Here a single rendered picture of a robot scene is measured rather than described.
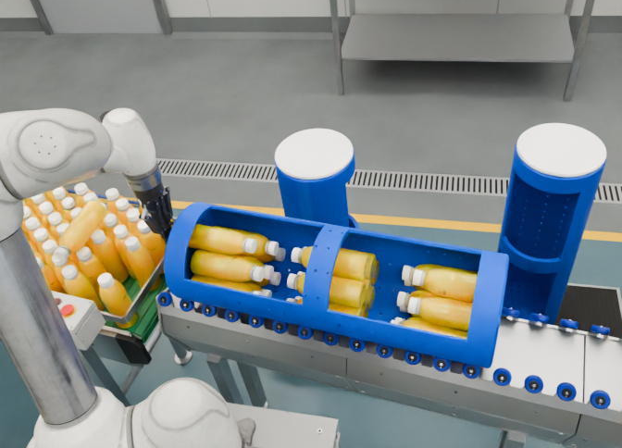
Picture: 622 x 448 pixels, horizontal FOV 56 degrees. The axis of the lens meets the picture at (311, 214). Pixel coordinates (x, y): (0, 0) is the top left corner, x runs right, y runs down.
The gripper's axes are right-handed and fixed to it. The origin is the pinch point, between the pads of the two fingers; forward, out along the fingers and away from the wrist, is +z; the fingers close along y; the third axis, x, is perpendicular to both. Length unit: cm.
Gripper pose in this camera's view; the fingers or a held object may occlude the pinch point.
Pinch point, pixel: (167, 235)
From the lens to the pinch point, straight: 171.6
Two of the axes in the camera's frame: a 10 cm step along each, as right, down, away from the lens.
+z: 1.1, 7.1, 7.0
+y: -3.2, 6.9, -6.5
